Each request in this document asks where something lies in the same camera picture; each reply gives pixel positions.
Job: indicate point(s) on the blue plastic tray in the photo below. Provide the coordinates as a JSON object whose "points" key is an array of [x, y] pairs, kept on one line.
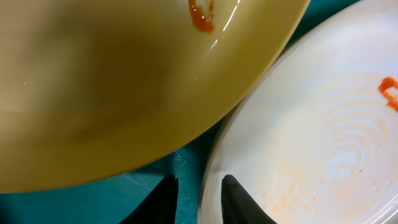
{"points": [[174, 183]]}

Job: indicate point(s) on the white plate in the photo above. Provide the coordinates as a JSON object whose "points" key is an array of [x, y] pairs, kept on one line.
{"points": [[315, 141]]}

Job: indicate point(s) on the yellow plate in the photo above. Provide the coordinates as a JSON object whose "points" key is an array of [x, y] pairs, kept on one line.
{"points": [[109, 87]]}

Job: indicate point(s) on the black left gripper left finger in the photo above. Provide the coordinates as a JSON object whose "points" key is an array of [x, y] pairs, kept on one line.
{"points": [[159, 207]]}

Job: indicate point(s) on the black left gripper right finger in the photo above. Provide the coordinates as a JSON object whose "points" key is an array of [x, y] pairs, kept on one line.
{"points": [[238, 207]]}

